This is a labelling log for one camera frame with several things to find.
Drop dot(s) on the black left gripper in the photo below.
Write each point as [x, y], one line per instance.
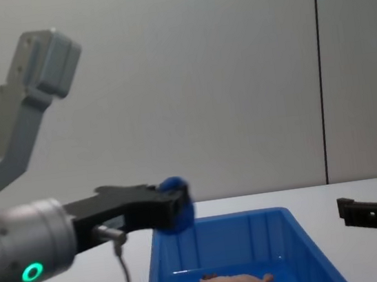
[106, 202]

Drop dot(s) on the round blue soft toy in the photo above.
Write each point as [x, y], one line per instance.
[185, 223]

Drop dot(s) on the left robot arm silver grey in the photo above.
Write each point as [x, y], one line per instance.
[30, 235]

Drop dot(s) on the blue plastic bin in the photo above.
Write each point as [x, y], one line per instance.
[285, 239]

